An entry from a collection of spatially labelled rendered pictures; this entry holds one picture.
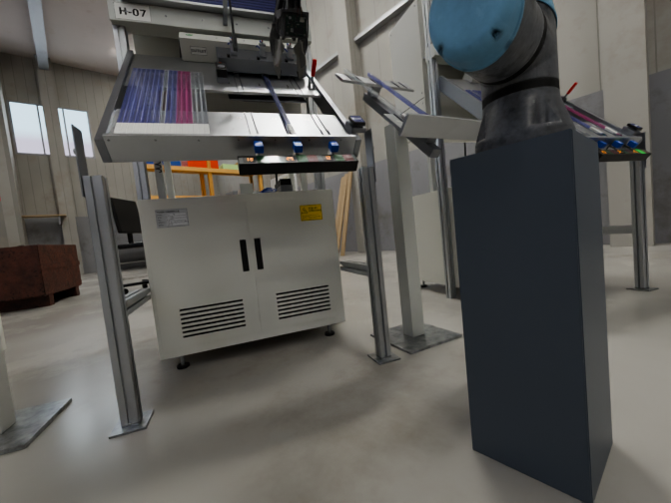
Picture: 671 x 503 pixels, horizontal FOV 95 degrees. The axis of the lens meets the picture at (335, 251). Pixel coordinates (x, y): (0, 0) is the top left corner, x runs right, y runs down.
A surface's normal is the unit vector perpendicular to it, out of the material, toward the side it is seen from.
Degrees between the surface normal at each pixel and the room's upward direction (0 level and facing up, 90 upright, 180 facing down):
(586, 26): 90
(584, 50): 90
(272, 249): 90
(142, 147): 134
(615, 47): 90
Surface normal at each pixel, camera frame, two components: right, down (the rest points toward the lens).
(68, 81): 0.65, -0.02
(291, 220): 0.33, 0.03
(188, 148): 0.31, 0.71
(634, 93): -0.75, 0.12
